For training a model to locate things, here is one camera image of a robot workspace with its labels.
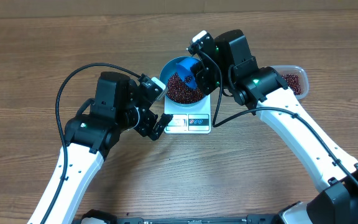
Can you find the blue plastic measuring scoop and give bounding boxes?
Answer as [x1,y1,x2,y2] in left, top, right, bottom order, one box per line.
[176,57,198,90]

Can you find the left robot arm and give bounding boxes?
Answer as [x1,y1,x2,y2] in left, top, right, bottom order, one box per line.
[29,72,172,223]

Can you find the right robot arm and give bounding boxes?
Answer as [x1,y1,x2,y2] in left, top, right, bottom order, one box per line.
[188,30,358,223]

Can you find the red beans in scoop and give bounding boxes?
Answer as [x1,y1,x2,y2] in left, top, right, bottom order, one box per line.
[184,75,193,83]

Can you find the white digital kitchen scale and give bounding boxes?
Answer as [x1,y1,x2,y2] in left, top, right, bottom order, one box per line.
[164,95,211,134]

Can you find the red beans in bowl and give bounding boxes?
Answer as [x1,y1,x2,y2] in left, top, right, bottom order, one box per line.
[166,73,204,104]

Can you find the teal blue bowl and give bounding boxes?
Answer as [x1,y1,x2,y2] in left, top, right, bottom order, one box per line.
[158,55,213,108]

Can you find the red adzuki beans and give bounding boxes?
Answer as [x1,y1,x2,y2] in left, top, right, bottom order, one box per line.
[282,73,301,95]

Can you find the clear plastic food container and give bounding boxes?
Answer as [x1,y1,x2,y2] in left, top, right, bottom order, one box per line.
[272,65,310,100]

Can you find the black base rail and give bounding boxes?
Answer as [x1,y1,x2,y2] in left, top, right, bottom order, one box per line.
[72,209,285,224]

